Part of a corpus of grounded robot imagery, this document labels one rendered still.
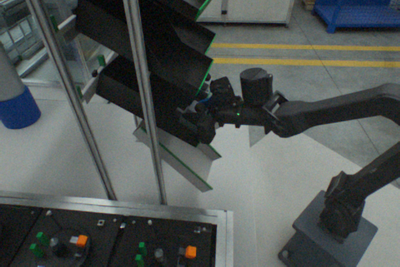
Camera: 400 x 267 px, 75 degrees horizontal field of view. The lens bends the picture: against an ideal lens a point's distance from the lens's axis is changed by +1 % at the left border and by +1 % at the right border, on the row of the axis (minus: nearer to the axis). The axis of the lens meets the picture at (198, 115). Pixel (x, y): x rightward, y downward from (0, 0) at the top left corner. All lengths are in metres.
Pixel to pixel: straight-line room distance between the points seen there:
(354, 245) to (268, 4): 4.03
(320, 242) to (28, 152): 1.10
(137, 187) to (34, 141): 0.54
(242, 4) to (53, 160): 3.76
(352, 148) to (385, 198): 1.49
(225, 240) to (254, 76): 0.46
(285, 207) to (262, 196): 0.08
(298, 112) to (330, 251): 0.34
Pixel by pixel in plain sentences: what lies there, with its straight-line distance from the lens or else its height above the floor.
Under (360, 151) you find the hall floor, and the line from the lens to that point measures 2.63.
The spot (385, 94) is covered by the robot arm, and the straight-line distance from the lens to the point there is 0.49.
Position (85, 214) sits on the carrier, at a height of 0.97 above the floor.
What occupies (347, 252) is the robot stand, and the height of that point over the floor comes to 1.06.
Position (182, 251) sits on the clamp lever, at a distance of 0.66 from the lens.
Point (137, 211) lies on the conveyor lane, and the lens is 0.84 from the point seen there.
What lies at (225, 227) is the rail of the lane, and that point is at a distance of 0.81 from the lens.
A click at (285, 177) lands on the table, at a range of 1.06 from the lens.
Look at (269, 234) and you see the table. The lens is 0.93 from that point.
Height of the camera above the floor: 1.68
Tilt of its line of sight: 41 degrees down
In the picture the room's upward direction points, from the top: straight up
